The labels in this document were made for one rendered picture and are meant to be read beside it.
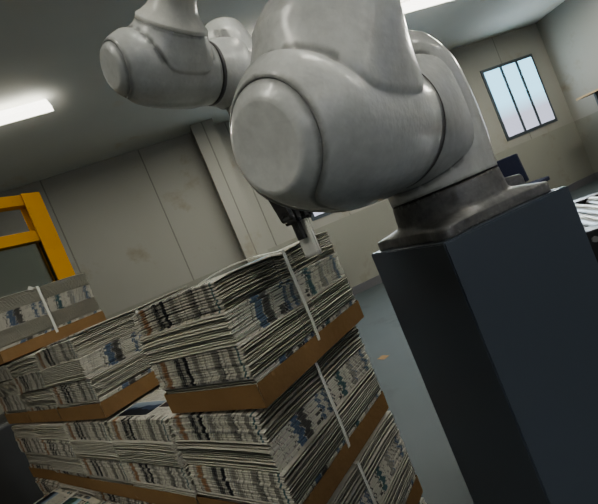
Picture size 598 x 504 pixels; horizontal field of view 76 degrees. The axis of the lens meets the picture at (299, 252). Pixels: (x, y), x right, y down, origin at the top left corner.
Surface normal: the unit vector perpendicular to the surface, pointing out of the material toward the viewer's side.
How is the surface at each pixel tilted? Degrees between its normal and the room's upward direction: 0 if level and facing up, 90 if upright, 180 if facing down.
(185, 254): 90
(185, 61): 130
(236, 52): 88
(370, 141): 119
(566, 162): 90
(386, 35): 101
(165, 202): 90
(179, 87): 144
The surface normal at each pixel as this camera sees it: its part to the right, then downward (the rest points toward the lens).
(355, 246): 0.24, -0.07
